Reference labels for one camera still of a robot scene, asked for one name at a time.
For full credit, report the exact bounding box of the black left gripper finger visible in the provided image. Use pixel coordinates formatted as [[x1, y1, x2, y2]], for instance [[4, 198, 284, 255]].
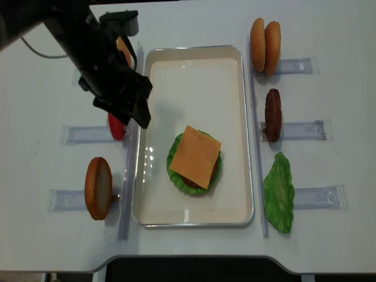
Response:
[[132, 98, 151, 129]]

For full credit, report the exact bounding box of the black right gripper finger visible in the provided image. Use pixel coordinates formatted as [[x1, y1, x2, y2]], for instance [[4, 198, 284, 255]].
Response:
[[93, 99, 131, 126]]

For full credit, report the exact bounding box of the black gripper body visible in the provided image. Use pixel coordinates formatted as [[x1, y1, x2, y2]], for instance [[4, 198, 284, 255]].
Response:
[[78, 52, 153, 117]]

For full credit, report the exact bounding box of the orange cheese slice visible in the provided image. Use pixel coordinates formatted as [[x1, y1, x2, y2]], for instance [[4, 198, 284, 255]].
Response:
[[116, 37, 132, 67], [168, 125, 222, 189]]

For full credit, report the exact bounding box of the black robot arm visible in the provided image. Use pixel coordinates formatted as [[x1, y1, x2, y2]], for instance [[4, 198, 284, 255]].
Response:
[[1, 1, 152, 129]]

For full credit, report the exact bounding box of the red tomato slice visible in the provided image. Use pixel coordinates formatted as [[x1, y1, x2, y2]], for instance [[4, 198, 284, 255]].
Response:
[[108, 113, 125, 141]]

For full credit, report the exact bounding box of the green lettuce leaf on tray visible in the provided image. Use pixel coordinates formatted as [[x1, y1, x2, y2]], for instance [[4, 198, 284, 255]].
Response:
[[166, 129, 223, 194]]

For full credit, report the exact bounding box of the brown meat patty on tray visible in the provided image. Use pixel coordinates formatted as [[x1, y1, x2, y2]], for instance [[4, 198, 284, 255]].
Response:
[[182, 155, 221, 190]]

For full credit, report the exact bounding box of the brown meat patty standing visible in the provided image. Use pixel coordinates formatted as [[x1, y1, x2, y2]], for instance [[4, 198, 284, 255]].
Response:
[[264, 89, 282, 143]]

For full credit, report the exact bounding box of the green lettuce leaf standing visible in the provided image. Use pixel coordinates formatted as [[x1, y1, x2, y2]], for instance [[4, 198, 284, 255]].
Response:
[[263, 152, 295, 234]]

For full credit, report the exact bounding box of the clear holder middle left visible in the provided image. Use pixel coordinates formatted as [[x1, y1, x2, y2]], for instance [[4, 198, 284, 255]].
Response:
[[59, 125, 128, 145]]

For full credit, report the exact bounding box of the white metal tray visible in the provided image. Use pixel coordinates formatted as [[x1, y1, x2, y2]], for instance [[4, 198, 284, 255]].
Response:
[[133, 45, 254, 227]]

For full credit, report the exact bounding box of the bun half lower left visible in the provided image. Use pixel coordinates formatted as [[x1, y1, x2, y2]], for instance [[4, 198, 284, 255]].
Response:
[[85, 157, 112, 220]]

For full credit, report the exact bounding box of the clear holder bottom left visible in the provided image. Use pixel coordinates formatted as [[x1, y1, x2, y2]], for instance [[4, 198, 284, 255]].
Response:
[[48, 187, 123, 212]]

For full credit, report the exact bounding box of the bun half top left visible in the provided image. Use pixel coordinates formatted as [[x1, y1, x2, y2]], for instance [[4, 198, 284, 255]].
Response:
[[250, 18, 266, 72]]

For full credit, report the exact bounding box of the sesame bun half top right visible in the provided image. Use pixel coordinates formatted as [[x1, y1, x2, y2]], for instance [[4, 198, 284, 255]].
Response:
[[264, 21, 281, 76]]

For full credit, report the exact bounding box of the clear holder top right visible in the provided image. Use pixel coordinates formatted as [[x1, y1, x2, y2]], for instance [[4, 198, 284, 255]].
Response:
[[273, 56, 320, 76]]

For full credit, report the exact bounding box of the clear holder middle right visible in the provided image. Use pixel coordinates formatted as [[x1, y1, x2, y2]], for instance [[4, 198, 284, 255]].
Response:
[[258, 119, 334, 142]]

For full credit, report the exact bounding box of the clear holder bottom right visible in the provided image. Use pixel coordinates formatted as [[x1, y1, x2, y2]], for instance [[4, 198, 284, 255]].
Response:
[[294, 184, 347, 210]]

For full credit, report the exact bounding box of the clear long rail left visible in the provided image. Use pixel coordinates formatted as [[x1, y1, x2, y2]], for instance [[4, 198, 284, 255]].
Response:
[[118, 41, 145, 240]]

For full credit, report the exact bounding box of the clear long rail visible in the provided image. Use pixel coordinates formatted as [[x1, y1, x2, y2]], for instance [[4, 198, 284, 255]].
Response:
[[247, 35, 270, 239], [118, 41, 145, 240]]

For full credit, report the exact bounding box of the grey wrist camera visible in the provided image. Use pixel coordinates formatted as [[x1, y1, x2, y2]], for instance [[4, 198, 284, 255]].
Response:
[[99, 10, 139, 36]]

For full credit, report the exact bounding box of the clear long rail right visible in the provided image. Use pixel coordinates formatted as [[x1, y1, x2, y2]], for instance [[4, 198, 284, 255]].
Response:
[[247, 35, 270, 239]]

